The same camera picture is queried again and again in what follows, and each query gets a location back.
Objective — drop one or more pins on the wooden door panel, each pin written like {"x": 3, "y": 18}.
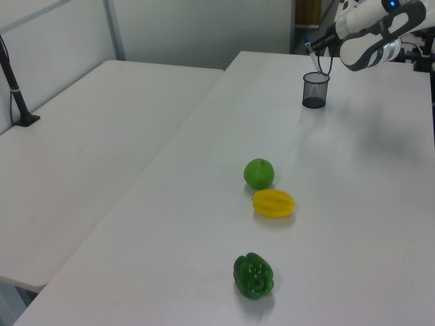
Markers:
{"x": 307, "y": 12}

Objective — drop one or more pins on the white empty table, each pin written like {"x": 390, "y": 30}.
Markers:
{"x": 95, "y": 153}

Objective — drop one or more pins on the black stand equipment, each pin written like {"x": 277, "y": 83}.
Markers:
{"x": 423, "y": 51}

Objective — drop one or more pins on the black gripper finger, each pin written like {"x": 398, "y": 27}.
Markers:
{"x": 319, "y": 41}
{"x": 323, "y": 47}

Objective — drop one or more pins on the black pole with base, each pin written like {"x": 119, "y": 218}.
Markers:
{"x": 15, "y": 91}

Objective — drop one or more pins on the green bell pepper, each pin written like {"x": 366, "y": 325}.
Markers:
{"x": 254, "y": 275}

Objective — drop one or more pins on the white marker with blue cap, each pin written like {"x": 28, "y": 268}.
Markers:
{"x": 311, "y": 51}

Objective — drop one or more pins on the green apple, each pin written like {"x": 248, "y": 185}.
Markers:
{"x": 258, "y": 173}

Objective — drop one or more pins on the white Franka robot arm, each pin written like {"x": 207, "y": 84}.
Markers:
{"x": 363, "y": 47}

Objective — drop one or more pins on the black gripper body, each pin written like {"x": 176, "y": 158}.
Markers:
{"x": 331, "y": 35}

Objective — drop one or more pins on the grey partition post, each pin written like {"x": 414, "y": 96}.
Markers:
{"x": 115, "y": 30}

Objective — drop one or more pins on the yellow star fruit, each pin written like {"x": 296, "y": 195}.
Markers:
{"x": 273, "y": 203}

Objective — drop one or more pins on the black mesh pen cup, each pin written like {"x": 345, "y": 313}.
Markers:
{"x": 315, "y": 91}

